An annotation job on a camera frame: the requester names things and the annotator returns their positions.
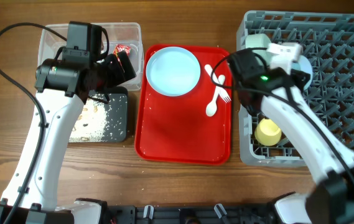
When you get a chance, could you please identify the mint green bowl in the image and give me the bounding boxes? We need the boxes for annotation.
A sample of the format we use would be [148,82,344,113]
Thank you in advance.
[245,34,271,65]

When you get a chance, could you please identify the light blue plate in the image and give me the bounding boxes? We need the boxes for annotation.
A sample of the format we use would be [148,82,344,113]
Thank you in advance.
[146,47,201,97]

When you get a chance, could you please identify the yellow plastic cup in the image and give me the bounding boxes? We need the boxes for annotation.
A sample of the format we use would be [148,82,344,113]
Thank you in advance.
[254,118,282,146]

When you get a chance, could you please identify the white plastic fork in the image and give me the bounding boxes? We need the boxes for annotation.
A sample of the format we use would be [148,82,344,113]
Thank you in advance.
[204,64,231,103]

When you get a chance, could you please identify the white plastic spoon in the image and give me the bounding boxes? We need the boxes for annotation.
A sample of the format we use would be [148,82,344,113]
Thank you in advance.
[206,75,225,117]

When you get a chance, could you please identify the blue bowl with food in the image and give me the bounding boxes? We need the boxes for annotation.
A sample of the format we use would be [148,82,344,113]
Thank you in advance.
[291,55,314,90]

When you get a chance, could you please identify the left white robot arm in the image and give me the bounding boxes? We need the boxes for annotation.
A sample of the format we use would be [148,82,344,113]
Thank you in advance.
[0,21,136,223]

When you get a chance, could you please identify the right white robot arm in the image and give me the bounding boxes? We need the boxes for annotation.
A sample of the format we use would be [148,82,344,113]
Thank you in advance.
[226,43,354,223]

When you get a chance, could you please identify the grey dishwasher rack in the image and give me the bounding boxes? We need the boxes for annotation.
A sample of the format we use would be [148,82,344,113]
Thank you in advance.
[236,11,354,151]

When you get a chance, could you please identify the black waste tray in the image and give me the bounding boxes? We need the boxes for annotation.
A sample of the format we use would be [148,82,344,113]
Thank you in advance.
[88,86,128,142]

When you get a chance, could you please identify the red snack wrapper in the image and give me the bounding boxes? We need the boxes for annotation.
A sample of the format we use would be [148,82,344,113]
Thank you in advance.
[113,44,131,55]

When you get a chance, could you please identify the clear plastic bin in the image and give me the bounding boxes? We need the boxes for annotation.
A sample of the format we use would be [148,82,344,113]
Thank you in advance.
[37,22,144,91]

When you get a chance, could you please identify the rice and food scraps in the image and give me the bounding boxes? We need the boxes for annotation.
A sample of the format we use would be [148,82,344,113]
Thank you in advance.
[69,100,108,142]

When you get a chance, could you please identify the red plastic tray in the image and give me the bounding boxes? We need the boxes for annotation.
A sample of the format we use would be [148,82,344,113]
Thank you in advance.
[135,44,232,166]

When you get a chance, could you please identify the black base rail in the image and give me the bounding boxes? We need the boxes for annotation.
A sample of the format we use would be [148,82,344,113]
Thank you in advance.
[49,203,325,224]

